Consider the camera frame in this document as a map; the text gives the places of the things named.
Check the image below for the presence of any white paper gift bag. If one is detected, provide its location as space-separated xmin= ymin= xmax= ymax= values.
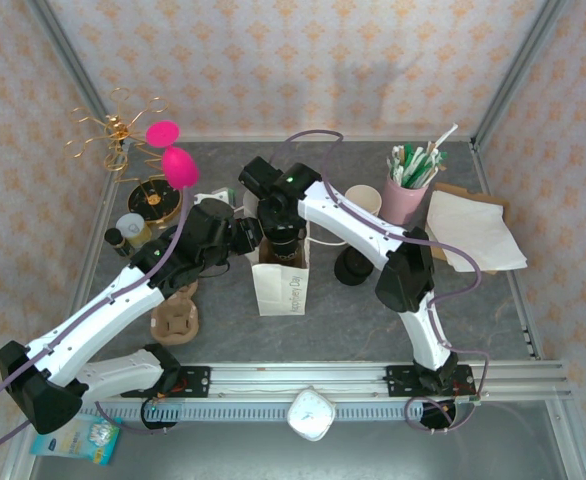
xmin=242 ymin=189 xmax=347 ymax=317

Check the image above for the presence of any brown cardboard cup carrier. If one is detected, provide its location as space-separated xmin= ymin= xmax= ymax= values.
xmin=150 ymin=279 xmax=200 ymax=347

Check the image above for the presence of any tin can with pull tab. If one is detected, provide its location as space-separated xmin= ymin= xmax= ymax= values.
xmin=115 ymin=213 xmax=153 ymax=250

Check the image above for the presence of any stack of paper cups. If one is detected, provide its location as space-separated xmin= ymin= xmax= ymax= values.
xmin=343 ymin=184 xmax=383 ymax=220

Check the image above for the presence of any small dark bottle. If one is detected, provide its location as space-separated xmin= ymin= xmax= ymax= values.
xmin=104 ymin=227 xmax=135 ymax=260

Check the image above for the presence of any pink straw holder cup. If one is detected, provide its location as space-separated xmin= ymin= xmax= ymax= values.
xmin=380 ymin=172 xmax=429 ymax=225

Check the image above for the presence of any brown paper sheet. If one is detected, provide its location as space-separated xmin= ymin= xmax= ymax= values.
xmin=425 ymin=182 xmax=512 ymax=276

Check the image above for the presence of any long white wrapped straw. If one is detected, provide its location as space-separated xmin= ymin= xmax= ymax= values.
xmin=430 ymin=122 xmax=460 ymax=154

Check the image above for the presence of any white square clock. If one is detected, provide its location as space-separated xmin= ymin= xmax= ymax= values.
xmin=286 ymin=385 xmax=338 ymax=443

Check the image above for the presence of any white napkin stack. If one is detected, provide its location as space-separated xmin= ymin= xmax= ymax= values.
xmin=424 ymin=190 xmax=529 ymax=274

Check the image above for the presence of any blue wet wipes packet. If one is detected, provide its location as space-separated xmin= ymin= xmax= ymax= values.
xmin=29 ymin=413 xmax=123 ymax=467

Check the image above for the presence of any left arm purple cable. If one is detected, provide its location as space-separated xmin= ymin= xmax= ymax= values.
xmin=0 ymin=185 xmax=199 ymax=459

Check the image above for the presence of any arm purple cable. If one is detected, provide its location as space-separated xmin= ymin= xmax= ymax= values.
xmin=0 ymin=185 xmax=199 ymax=459
xmin=267 ymin=128 xmax=492 ymax=435

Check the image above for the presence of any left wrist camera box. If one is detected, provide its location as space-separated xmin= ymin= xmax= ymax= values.
xmin=192 ymin=187 xmax=237 ymax=207

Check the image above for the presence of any gold wire cup rack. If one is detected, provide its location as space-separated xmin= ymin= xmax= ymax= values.
xmin=62 ymin=87 xmax=184 ymax=231

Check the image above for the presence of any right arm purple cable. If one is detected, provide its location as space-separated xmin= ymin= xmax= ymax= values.
xmin=267 ymin=128 xmax=492 ymax=435

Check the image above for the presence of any aluminium table side rail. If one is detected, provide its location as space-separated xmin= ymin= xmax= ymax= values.
xmin=472 ymin=142 xmax=545 ymax=361
xmin=51 ymin=142 xmax=129 ymax=362

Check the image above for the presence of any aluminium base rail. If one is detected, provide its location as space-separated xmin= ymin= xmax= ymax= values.
xmin=32 ymin=359 xmax=572 ymax=401

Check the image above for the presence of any grey slotted cable duct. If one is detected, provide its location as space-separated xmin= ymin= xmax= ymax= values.
xmin=107 ymin=402 xmax=457 ymax=424

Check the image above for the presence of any aluminium corner post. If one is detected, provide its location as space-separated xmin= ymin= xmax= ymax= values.
xmin=470 ymin=0 xmax=572 ymax=149
xmin=25 ymin=0 xmax=124 ymax=146

